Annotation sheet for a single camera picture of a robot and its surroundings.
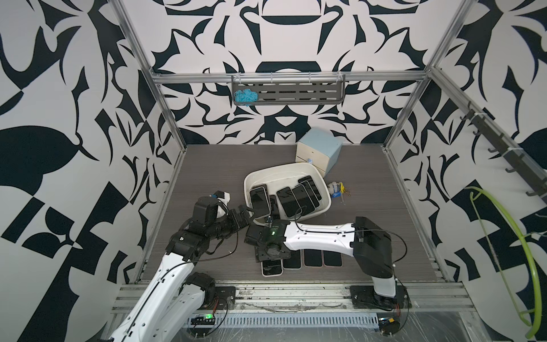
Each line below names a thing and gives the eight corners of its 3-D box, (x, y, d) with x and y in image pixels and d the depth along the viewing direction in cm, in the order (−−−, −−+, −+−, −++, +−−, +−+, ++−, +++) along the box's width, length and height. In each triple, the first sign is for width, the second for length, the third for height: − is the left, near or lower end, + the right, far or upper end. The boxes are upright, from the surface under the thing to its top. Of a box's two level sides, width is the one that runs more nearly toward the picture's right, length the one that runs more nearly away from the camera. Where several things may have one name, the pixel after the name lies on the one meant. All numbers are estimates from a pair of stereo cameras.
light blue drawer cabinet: (293, 165, 114) (295, 144, 102) (315, 136, 128) (319, 114, 116) (324, 180, 108) (331, 159, 96) (344, 147, 122) (351, 125, 110)
